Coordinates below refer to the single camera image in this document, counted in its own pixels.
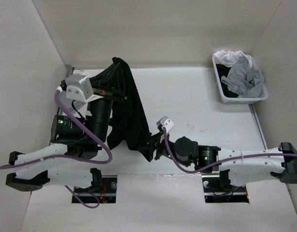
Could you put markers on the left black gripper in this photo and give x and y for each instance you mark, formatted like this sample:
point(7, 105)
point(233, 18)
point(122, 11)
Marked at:
point(108, 95)

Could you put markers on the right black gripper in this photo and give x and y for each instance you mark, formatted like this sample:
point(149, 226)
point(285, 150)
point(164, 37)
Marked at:
point(159, 143)

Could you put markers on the black tank top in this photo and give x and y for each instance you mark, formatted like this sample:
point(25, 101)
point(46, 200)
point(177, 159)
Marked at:
point(128, 121)

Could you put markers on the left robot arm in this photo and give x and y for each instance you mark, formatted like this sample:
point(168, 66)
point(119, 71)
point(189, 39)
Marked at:
point(73, 139)

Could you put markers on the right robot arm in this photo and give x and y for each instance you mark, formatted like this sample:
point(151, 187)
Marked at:
point(235, 167)

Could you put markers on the folded grey tank top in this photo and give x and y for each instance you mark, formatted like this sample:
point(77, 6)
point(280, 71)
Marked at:
point(70, 104)

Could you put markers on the black garment in basket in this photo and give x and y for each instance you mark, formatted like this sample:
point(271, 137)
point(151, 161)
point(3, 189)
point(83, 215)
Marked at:
point(223, 71)

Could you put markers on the grey garment in basket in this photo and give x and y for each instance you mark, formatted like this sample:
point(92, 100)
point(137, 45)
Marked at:
point(243, 80)

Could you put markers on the white garment in basket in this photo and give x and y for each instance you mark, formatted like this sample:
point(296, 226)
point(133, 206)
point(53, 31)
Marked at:
point(229, 58)

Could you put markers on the white laundry basket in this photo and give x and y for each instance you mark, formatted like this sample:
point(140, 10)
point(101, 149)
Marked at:
point(226, 100)

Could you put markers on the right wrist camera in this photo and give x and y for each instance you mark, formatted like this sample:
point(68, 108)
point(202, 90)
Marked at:
point(165, 124)

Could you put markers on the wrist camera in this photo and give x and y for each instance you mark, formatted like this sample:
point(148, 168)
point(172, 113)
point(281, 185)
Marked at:
point(165, 124)
point(79, 88)

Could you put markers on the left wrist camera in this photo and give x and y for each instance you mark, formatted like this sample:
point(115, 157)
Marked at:
point(79, 88)

